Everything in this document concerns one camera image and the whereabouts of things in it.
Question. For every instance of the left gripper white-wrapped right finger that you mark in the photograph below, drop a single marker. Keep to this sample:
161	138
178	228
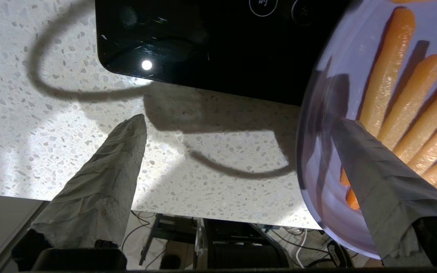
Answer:
389	189

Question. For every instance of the purple round plate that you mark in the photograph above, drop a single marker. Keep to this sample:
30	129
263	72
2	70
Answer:
328	212

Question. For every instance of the left gripper white-wrapped left finger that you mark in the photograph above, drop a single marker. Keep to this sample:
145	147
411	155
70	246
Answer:
101	189

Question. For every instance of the black induction cooktop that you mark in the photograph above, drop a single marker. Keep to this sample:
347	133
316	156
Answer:
222	45

